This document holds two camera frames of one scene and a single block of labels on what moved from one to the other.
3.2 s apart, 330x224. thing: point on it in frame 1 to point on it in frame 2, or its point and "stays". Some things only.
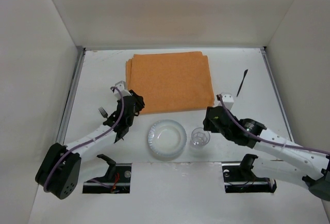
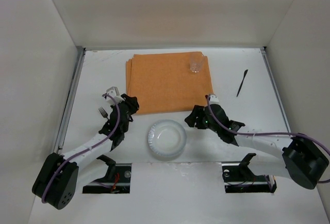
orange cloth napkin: (170, 82) stays
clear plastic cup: (200, 138) to (196, 63)
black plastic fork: (103, 112) stays
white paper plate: (167, 139) stays
